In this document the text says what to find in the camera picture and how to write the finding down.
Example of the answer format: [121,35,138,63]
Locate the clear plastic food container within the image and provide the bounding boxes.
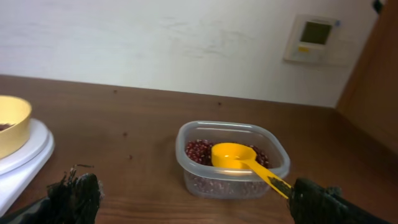
[175,121,290,199]

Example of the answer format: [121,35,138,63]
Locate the yellow plastic measuring scoop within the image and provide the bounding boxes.
[211,142,292,199]

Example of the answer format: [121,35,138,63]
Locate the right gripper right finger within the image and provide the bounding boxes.
[289,178,389,224]

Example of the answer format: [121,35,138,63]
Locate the white digital kitchen scale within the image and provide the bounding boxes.
[1,119,55,215]

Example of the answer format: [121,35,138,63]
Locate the red adzuki beans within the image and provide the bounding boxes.
[185,139,272,169]

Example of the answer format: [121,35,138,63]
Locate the white wall thermostat panel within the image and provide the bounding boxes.
[283,14,341,64]

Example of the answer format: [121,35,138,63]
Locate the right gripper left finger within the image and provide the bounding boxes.
[1,164,104,224]

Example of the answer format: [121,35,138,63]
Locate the pale yellow plastic bowl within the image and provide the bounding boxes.
[1,95,32,159]

